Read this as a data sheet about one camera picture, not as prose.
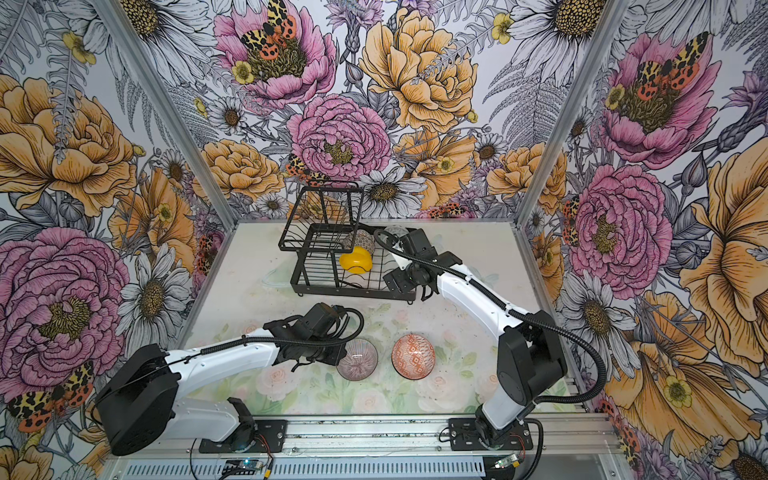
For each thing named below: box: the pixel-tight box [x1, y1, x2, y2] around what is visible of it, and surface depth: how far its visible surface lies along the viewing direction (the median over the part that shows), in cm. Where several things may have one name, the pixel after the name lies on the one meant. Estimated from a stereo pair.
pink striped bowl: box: [336, 338, 379, 381], surface depth 86 cm
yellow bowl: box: [339, 246, 373, 274], surface depth 107 cm
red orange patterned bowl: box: [391, 334, 436, 381], surface depth 86 cm
